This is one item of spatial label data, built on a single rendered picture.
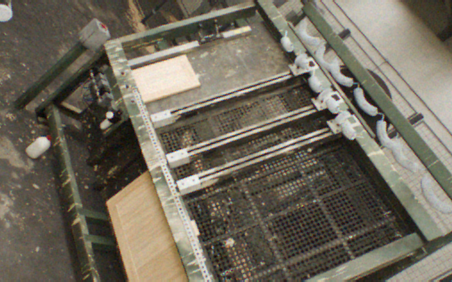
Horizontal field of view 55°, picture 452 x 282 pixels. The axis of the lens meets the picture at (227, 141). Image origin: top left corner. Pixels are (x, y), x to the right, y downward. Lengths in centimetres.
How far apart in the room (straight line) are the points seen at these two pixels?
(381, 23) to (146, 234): 671
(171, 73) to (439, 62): 565
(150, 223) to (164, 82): 97
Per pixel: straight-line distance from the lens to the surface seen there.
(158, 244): 277
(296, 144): 267
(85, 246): 289
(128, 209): 299
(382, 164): 267
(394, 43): 834
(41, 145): 326
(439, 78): 784
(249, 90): 290
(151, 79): 309
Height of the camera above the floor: 195
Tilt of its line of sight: 16 degrees down
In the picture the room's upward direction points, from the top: 53 degrees clockwise
